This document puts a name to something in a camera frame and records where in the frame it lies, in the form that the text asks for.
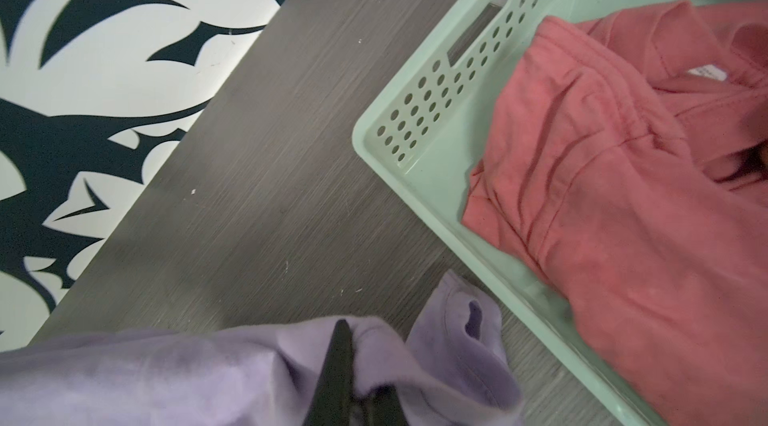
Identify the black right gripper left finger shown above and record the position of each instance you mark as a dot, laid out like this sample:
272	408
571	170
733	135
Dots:
332	400

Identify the purple t shirt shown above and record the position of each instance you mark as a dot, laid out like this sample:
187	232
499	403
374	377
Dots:
450	370

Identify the mint green plastic basket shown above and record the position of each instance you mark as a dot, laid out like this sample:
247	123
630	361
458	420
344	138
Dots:
427	129

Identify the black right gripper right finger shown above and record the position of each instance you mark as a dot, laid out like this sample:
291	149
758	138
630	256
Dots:
382	408

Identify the pink t shirt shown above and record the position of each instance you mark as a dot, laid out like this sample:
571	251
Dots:
626	166

